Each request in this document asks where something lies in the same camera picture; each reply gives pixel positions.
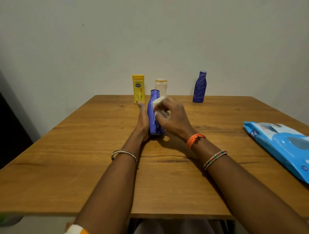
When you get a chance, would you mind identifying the person's left hand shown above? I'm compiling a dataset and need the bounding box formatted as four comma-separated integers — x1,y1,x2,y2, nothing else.
134,100,151,143

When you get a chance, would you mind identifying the person's right hand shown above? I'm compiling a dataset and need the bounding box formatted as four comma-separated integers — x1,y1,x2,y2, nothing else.
153,97,197,143

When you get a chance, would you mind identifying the blue scribbled bottle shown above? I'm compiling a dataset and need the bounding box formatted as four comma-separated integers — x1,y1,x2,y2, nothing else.
147,89,166,135
192,70,207,104

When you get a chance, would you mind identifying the white wet wipe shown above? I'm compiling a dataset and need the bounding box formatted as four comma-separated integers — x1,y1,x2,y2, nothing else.
152,96,171,119

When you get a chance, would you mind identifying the yellow bottle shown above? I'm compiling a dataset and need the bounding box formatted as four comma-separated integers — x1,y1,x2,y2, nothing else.
132,75,146,104

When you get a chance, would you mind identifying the white bottle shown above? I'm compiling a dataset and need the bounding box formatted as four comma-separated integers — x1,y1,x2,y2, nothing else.
155,78,168,98

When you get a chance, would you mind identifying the blue wet wipes pack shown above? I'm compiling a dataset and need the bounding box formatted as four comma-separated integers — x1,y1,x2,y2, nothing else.
243,121,309,185

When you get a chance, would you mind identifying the person's right forearm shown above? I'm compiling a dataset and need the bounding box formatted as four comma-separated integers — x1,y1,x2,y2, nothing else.
192,139,309,234

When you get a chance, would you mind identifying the person's left forearm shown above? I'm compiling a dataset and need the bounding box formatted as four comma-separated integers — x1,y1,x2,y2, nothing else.
73,134,146,234

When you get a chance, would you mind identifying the orange thread wristband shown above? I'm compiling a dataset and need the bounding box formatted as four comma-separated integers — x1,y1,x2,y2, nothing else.
186,133,207,149

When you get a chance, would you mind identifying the thin beaded bangle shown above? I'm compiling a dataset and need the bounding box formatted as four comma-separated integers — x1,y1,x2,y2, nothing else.
111,149,138,166
203,150,228,171

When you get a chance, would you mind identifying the wooden table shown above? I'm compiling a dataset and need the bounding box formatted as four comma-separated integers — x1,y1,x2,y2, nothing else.
0,94,309,220

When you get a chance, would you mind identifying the black metal table leg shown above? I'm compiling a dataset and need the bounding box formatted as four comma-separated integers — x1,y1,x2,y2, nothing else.
128,218,143,234
219,220,236,234

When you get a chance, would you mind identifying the grey bin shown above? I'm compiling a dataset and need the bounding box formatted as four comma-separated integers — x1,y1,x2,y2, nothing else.
0,213,24,227

